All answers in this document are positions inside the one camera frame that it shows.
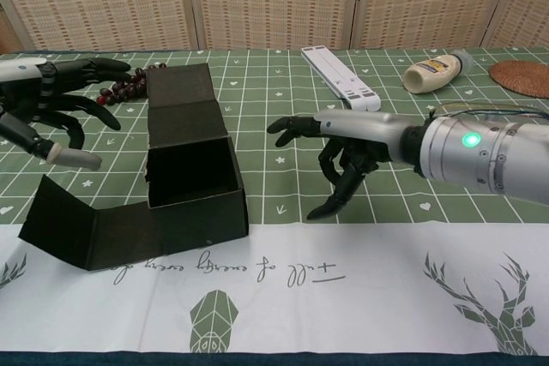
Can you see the green checked tablecloth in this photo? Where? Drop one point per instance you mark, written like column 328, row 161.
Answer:
column 300, row 297

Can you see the black foldable cardboard box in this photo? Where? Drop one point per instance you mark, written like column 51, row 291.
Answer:
column 197, row 216

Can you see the round brown woven coaster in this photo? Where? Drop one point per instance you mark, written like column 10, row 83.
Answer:
column 523, row 76

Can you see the cream mayonnaise squeeze bottle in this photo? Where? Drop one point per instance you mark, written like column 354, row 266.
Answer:
column 429, row 74

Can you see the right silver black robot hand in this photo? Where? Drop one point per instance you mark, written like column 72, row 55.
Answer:
column 364, row 126

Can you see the white folding laptop stand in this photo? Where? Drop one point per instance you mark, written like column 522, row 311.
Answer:
column 339, row 79

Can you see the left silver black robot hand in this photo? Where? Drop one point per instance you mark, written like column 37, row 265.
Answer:
column 64, row 70

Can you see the dark red grape bunch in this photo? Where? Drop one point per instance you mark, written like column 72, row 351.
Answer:
column 124, row 91

